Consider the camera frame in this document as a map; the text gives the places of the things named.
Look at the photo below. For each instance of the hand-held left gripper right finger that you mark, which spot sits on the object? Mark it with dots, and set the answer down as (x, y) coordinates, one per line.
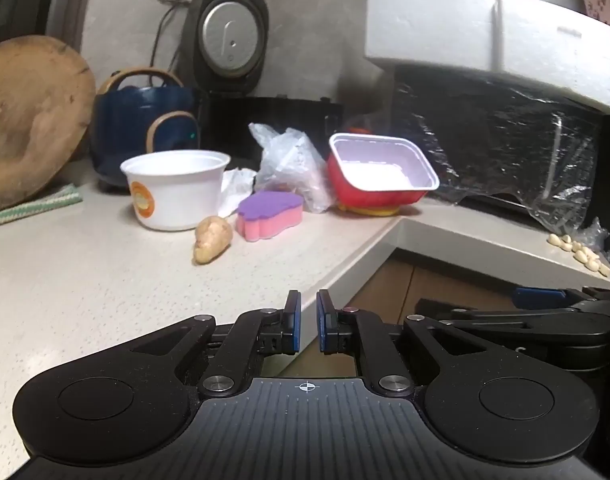
(325, 322)

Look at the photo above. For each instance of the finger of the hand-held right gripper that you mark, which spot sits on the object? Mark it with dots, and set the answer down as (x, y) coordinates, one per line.
(540, 296)
(485, 322)

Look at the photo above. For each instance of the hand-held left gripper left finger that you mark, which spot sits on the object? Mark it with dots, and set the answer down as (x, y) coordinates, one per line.
(296, 321)

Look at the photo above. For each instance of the red plastic tray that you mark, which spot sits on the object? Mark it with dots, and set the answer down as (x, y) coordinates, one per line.
(380, 165)

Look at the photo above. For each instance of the white paper bowl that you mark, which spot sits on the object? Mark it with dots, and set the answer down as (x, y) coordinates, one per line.
(185, 190)

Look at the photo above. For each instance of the pile of garlic cloves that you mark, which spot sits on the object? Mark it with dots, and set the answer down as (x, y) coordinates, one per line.
(582, 255)

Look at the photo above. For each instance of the clear plastic cover sheet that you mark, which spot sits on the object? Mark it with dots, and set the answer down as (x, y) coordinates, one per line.
(560, 200)

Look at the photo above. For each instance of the purple pink sponge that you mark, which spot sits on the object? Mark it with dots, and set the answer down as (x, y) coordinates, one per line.
(270, 212)

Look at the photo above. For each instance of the potato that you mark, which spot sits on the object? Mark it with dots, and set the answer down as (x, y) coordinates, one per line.
(212, 240)

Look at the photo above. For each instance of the clear plastic bag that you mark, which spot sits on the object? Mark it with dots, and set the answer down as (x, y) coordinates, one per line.
(290, 160)

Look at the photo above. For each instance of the white foam box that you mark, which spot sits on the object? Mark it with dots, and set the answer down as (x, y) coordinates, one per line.
(430, 25)
(555, 45)

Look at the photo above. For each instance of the green white striped cloth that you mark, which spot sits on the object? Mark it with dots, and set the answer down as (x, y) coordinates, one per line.
(35, 206)

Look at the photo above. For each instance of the black rice cooker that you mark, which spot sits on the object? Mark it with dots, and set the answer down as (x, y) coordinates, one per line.
(230, 35)

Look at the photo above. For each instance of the round wooden cutting board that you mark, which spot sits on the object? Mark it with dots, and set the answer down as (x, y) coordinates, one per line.
(30, 120)

